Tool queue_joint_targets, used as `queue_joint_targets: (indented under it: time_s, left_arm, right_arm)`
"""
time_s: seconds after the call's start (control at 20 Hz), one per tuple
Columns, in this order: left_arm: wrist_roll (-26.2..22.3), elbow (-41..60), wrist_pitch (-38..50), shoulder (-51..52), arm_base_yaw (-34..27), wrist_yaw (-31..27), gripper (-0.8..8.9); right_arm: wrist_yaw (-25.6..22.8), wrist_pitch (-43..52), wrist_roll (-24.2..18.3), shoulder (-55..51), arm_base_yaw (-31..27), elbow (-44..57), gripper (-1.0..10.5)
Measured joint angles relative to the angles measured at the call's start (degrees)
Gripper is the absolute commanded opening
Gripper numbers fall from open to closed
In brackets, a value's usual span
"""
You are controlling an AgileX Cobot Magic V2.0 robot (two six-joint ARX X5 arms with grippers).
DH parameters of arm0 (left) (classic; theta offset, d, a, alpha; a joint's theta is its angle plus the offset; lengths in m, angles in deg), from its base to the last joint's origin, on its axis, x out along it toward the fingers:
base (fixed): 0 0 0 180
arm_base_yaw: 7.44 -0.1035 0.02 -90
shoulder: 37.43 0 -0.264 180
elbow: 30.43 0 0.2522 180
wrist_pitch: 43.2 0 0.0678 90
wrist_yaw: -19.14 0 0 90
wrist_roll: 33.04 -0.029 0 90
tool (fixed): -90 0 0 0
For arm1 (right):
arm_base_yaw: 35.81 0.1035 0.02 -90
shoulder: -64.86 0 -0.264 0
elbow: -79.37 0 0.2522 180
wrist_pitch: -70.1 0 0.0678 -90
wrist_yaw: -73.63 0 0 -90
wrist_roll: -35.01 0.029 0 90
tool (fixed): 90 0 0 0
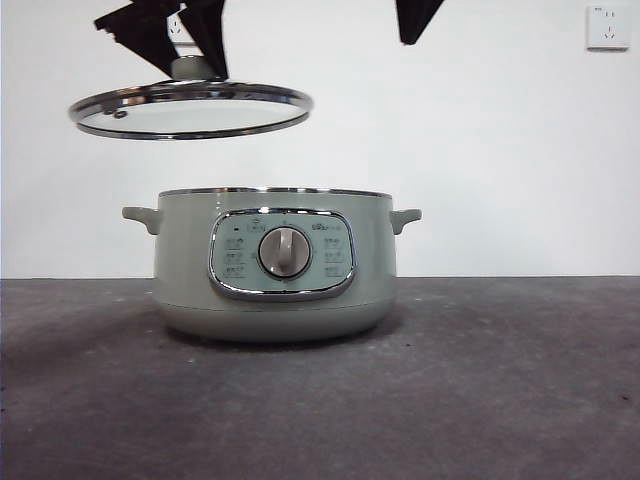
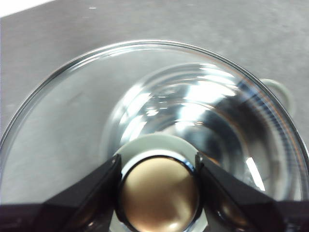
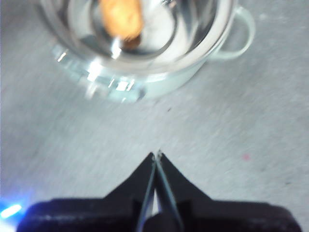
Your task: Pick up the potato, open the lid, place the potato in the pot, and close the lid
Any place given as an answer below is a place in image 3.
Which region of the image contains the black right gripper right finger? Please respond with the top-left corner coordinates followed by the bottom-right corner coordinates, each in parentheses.
top-left (144, 151), bottom-right (302, 232)

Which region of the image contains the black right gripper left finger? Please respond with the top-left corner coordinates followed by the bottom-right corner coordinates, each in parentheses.
top-left (16, 151), bottom-right (156, 232)

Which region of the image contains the pale green electric pot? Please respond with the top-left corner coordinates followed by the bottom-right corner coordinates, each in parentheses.
top-left (36, 0), bottom-right (256, 103)

